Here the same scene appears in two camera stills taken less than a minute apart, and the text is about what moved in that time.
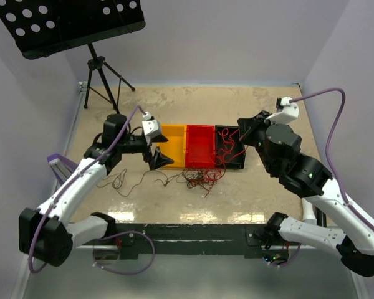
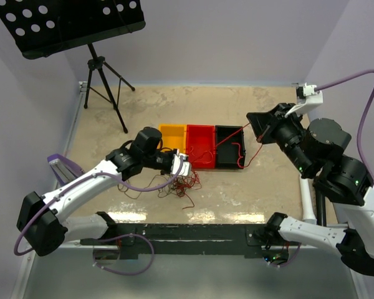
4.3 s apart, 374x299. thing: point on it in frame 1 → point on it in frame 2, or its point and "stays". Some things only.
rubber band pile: x=199 y=177 → x=178 y=185
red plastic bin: x=200 y=146 stays
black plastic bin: x=230 y=153 stays
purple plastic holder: x=62 y=166 stays
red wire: x=207 y=178 → x=184 y=182
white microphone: x=308 y=213 stays
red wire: x=227 y=139 → x=235 y=143
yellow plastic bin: x=175 y=147 stays
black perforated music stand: x=40 y=27 stays
